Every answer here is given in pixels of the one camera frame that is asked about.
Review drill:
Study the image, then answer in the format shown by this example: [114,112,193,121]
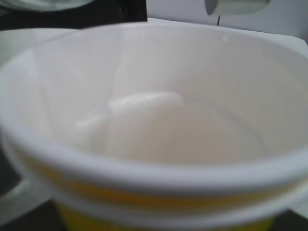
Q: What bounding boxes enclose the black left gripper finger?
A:
[0,134,61,231]

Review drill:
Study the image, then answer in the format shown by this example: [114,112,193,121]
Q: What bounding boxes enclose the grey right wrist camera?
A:
[205,0,270,16]

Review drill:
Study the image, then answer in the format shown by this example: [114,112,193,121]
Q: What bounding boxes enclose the yellow paper cup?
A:
[0,23,308,231]

